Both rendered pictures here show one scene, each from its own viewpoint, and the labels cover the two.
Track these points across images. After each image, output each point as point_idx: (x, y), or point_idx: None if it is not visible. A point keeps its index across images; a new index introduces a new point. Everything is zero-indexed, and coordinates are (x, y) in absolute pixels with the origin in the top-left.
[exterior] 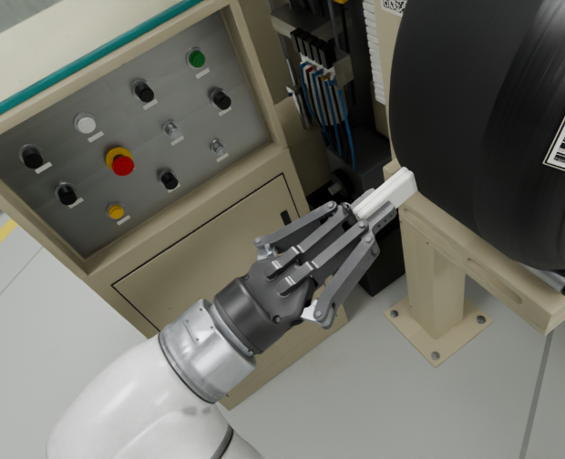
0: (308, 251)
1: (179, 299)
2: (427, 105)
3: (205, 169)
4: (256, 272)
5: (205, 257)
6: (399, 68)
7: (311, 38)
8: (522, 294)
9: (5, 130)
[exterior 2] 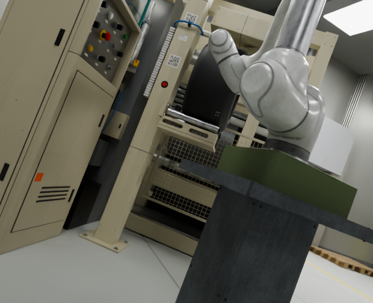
0: None
1: (73, 110)
2: (214, 61)
3: (101, 70)
4: None
5: (88, 101)
6: (206, 55)
7: None
8: (209, 132)
9: None
